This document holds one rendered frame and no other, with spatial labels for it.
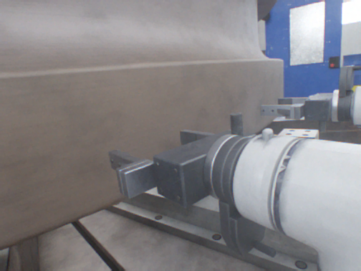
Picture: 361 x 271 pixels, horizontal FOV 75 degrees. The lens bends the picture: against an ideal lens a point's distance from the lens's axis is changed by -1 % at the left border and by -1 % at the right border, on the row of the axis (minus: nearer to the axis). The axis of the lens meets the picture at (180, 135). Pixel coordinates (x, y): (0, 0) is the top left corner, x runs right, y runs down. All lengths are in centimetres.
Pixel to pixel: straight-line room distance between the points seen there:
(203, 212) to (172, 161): 98
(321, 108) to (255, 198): 43
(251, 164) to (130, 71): 33
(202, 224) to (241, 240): 96
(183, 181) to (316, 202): 12
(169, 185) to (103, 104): 24
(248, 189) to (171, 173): 8
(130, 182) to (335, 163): 18
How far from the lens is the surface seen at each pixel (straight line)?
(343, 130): 208
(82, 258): 133
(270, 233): 99
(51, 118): 43
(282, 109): 62
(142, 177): 27
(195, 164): 24
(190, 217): 126
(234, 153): 23
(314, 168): 19
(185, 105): 57
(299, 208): 19
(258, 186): 21
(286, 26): 513
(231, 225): 27
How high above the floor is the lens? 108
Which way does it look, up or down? 14 degrees down
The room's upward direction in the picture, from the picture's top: 6 degrees counter-clockwise
